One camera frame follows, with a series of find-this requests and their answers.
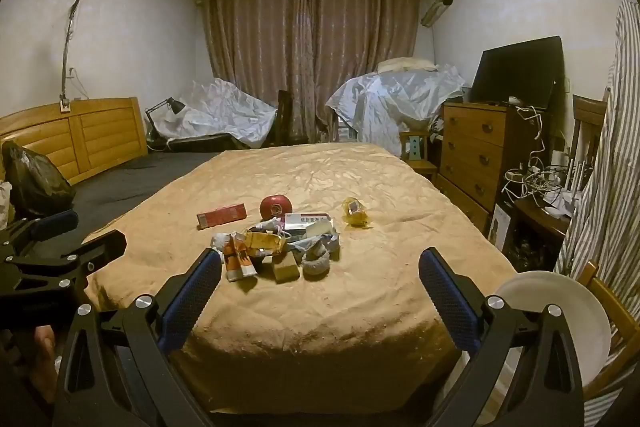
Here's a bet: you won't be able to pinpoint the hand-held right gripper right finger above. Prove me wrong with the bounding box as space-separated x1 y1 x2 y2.
417 247 586 427

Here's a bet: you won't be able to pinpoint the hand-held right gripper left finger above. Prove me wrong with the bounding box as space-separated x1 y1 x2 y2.
52 248 223 427

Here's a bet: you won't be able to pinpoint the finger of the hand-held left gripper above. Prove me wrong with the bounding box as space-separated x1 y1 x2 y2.
12 209 79 255
10 229 127 293

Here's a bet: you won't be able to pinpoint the brown rectangular block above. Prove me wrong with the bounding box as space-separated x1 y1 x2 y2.
271 253 302 284

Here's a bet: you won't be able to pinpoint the white plastic basin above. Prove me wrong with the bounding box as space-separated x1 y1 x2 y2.
492 271 612 403

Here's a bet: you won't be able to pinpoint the black tissue packet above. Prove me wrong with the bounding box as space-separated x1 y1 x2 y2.
286 228 326 244

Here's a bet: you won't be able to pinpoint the person's left hand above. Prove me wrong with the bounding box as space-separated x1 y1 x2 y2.
30 326 58 403

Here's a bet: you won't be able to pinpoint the black plastic bag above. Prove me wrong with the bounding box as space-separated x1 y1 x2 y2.
1 140 77 218

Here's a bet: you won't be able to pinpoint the white cloth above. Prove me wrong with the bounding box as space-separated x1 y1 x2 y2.
0 183 12 229

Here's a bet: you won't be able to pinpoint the orange and white carton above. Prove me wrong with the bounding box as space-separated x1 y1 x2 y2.
222 234 259 283

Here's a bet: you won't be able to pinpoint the dark grey bed sheet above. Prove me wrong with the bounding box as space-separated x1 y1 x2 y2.
0 149 221 258

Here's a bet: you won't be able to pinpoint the yellow paper packet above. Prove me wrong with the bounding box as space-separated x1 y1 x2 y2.
242 229 289 258

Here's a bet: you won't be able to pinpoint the flat red box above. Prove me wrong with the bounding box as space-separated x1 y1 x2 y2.
196 203 249 230

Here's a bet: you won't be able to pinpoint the wooden headboard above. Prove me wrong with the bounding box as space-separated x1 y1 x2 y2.
0 97 149 188

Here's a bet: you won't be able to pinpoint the white tube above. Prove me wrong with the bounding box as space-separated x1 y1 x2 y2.
254 217 287 234

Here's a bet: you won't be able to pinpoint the dark wooden side table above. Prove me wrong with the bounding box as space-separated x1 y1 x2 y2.
507 196 572 275

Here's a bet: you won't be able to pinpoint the round red tin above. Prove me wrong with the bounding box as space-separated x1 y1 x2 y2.
259 194 293 223

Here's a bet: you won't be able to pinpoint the tan bedspread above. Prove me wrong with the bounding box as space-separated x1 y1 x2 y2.
82 142 518 415

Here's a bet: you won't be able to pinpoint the yellow crumpled wrapper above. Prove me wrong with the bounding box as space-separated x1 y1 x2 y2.
341 197 372 229

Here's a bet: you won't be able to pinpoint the grey white rolled sock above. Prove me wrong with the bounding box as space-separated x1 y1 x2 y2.
290 233 342 280

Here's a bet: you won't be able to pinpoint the white medicine box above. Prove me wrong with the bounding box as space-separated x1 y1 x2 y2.
283 212 334 238

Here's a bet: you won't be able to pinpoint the small wooden chair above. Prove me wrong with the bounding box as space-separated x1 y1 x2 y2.
399 129 440 182

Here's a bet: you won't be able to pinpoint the wooden dresser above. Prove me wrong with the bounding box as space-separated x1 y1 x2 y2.
434 101 551 228

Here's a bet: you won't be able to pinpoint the black desk lamp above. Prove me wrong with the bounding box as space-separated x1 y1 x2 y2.
145 97 187 128

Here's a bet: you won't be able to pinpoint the light wooden chair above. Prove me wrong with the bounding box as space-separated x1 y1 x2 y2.
575 261 640 400

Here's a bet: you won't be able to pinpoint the low clear plastic sheet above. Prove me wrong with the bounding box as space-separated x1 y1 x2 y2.
147 78 278 150

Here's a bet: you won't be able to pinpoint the striped shirt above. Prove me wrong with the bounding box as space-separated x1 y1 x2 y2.
554 0 640 427

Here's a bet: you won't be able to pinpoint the tall clear plastic sheet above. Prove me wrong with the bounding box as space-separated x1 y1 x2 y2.
326 64 466 142

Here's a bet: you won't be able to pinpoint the brown high-back chair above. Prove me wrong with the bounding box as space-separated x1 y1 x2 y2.
571 94 608 178

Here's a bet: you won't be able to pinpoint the black television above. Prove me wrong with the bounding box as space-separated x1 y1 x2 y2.
471 36 564 112

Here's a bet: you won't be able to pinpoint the brown curtains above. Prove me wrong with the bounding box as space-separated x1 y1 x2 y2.
197 0 426 148

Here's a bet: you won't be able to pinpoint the tangle of white cables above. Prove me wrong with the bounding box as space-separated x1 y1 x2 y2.
502 107 576 208

